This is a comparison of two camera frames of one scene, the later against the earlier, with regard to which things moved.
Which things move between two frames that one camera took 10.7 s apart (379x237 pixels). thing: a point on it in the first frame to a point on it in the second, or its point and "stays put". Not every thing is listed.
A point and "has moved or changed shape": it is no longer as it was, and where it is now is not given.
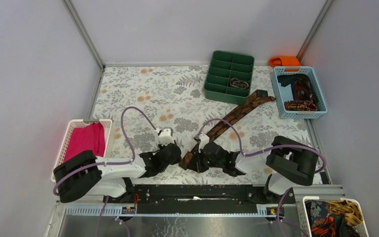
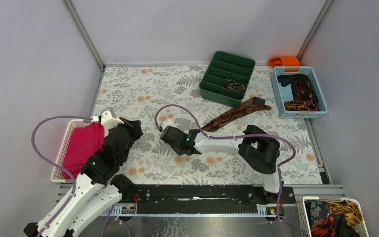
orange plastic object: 284,61 stays put
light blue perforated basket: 284,94 stays put
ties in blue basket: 305,98 stays put
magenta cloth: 89,137 stays put
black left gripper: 170,154 to 130,130
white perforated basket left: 76,123 stays put
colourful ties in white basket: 333,218 stays put
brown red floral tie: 257,98 has moved or changed shape
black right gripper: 196,165 to 177,151
